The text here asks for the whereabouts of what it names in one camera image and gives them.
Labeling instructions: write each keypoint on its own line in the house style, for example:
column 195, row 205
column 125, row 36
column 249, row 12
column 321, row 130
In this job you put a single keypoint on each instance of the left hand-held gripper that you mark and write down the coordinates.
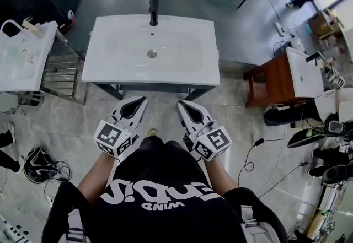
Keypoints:
column 110, row 137

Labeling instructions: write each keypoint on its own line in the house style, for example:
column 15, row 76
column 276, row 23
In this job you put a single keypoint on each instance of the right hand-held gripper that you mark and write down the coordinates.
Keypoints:
column 215, row 142

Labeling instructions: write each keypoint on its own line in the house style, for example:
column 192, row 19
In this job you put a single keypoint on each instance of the person's right forearm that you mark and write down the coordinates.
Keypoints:
column 219, row 178

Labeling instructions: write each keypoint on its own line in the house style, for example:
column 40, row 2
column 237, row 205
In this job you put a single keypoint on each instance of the person's left forearm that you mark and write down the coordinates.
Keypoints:
column 93, row 178

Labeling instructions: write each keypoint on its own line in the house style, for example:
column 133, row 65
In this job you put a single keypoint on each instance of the white washbasin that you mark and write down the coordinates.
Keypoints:
column 115, row 51

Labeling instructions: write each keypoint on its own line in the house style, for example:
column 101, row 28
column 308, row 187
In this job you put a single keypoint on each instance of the person's tan shoe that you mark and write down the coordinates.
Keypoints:
column 153, row 133

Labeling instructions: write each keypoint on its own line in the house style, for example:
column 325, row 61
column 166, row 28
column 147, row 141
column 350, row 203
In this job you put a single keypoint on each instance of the person's black-clad leg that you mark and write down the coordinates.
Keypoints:
column 151, row 144

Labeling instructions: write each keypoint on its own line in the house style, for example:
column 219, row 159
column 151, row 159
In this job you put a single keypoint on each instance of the person's black printed t-shirt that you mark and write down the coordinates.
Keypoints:
column 154, row 175

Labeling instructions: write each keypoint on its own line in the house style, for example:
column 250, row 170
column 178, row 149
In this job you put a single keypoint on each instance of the black power adapter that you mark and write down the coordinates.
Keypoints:
column 259, row 142

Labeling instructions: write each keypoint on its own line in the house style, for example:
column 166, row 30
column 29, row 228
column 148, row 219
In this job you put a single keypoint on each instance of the metal bar rack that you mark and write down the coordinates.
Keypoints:
column 63, row 76

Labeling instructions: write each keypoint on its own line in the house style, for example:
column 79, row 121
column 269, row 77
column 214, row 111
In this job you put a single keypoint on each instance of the brown wooden stand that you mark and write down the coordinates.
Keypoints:
column 270, row 82

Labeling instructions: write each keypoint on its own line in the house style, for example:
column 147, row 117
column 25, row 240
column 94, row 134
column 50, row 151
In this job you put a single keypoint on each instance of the black mesh bin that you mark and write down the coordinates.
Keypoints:
column 30, row 98

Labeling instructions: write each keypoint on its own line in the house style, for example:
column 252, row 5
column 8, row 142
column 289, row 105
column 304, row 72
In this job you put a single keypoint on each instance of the black office chair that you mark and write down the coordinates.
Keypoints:
column 306, row 134

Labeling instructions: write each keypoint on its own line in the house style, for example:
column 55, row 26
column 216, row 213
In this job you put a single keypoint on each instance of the small white basin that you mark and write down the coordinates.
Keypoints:
column 304, row 76

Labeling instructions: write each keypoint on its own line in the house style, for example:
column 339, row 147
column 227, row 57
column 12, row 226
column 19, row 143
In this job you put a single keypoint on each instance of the white power strip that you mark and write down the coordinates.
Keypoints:
column 279, row 28

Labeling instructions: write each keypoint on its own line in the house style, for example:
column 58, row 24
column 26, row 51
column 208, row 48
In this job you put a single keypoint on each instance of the small black faucet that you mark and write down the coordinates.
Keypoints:
column 314, row 57

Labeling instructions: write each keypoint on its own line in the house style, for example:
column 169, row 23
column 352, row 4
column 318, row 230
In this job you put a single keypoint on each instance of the white loop faucet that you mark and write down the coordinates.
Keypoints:
column 4, row 28

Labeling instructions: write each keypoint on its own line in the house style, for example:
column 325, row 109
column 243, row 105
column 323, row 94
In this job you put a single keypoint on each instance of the cardboard box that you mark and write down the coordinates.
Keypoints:
column 325, row 24

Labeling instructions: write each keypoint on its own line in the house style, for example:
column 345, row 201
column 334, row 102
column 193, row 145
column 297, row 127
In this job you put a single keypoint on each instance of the white panel with black buttons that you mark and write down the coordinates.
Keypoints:
column 11, row 232

